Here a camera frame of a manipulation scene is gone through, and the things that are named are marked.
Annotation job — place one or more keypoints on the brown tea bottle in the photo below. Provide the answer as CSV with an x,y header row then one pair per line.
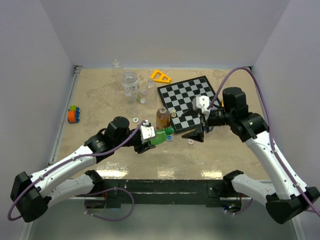
x,y
163,120

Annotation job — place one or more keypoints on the black base frame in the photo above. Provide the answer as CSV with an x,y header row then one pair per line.
x,y
206,192

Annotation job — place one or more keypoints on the labelled clear water bottle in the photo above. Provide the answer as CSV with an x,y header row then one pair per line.
x,y
130,81

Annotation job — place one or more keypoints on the yellow triangular toy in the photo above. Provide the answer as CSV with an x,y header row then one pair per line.
x,y
160,77

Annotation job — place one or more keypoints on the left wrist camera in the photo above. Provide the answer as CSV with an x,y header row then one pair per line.
x,y
147,131

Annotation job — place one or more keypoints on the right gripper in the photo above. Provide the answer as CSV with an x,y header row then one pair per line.
x,y
197,134

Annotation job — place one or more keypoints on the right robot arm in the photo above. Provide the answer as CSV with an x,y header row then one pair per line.
x,y
290,195

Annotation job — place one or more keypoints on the small clear bottle front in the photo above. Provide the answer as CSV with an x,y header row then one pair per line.
x,y
131,102

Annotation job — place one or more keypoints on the green bottle cap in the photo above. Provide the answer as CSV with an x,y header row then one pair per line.
x,y
169,130

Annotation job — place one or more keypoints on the cream chess piece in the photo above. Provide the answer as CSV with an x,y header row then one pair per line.
x,y
173,114

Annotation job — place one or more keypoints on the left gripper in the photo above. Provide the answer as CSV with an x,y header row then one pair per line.
x,y
141,148

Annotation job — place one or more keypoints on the green plastic bottle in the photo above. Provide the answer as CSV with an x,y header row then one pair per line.
x,y
160,137

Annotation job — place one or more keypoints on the aluminium rail frame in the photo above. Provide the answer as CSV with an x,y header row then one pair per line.
x,y
61,126

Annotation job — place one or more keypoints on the clear bottle near board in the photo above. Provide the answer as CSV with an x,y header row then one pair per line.
x,y
151,93

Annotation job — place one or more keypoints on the black white chessboard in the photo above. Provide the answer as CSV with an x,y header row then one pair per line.
x,y
179,96

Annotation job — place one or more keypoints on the clear bottle back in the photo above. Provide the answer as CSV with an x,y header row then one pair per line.
x,y
118,71

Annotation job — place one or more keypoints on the orange blue toy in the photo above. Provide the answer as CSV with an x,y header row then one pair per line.
x,y
73,114

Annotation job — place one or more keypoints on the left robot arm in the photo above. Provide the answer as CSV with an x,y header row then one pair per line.
x,y
32,195

